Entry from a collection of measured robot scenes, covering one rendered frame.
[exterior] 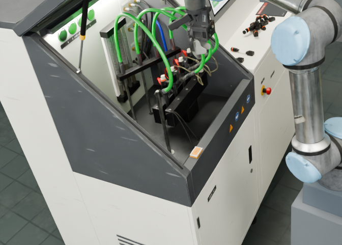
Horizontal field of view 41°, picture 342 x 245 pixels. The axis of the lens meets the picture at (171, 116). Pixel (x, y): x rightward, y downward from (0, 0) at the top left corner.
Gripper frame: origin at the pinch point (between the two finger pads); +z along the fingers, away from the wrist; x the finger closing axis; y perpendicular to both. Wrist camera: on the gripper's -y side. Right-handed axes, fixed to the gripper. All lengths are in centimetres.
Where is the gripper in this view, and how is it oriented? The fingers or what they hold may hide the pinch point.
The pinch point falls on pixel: (196, 55)
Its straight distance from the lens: 177.4
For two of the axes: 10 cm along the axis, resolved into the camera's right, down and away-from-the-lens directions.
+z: 1.5, 7.9, 5.9
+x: 4.7, -5.8, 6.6
